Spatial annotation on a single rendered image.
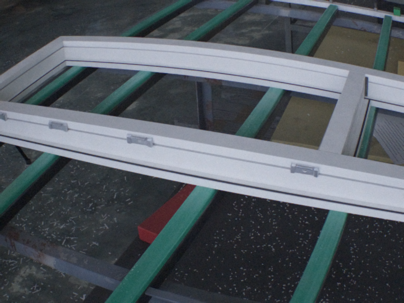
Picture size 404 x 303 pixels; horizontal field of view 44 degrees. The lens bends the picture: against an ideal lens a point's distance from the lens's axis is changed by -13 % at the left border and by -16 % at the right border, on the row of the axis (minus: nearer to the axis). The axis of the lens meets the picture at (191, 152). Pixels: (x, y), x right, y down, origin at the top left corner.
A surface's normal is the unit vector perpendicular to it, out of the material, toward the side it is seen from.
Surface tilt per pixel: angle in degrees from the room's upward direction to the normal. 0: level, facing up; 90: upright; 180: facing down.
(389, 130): 0
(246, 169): 90
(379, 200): 90
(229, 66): 90
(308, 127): 0
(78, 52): 90
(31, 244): 0
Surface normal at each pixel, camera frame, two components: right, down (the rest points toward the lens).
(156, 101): -0.06, -0.86
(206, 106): -0.41, 0.49
